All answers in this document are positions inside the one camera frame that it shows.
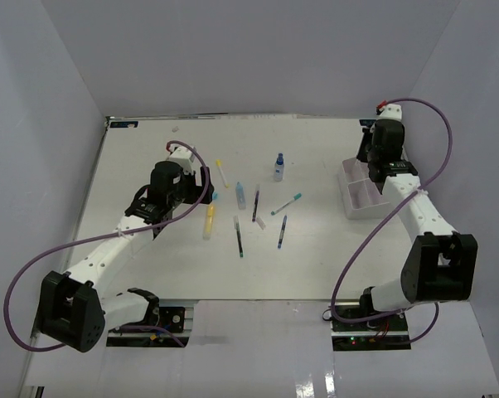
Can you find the teal capped white marker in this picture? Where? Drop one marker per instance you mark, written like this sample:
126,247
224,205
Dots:
286,204

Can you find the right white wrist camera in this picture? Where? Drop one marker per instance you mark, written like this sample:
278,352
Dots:
390,111

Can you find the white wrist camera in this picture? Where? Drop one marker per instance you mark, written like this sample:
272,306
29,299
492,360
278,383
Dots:
182,156
390,111

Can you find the white compartment organizer tray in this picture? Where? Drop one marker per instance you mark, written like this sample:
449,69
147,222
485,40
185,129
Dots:
361,198

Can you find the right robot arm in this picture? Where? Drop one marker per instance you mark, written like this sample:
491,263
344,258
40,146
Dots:
441,262

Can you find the dark green gel pen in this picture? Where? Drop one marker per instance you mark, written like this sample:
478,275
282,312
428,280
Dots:
238,235

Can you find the right blue corner label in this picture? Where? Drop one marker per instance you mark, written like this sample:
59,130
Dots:
366,122

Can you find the blue highlighter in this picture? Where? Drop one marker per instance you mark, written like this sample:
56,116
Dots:
240,196

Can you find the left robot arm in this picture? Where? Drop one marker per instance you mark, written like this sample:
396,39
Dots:
73,308

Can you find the purple gel pen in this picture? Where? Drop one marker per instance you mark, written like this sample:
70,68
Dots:
256,203

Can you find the left blue corner label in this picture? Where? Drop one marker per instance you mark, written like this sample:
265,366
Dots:
123,124

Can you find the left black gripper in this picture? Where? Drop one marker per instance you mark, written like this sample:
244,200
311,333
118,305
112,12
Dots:
196,191

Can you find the yellow highlighter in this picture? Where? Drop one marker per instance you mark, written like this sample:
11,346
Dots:
210,213

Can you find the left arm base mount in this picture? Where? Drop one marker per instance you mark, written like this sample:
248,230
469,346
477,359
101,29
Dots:
170,318

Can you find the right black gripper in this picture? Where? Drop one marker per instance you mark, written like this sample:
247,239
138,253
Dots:
366,137

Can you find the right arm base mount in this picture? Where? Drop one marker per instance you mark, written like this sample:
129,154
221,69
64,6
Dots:
386,334

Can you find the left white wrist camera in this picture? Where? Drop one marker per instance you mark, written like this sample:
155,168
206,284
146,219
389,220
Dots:
182,156

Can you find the blue gel pen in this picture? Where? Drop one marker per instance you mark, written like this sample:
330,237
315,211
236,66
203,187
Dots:
282,231

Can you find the blue corner label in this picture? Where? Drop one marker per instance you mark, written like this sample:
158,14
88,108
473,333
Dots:
366,122
123,124

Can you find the small blue spray bottle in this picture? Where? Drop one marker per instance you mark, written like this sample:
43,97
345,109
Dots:
279,168

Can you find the yellow capped white marker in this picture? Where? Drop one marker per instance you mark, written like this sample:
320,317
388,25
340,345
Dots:
222,173

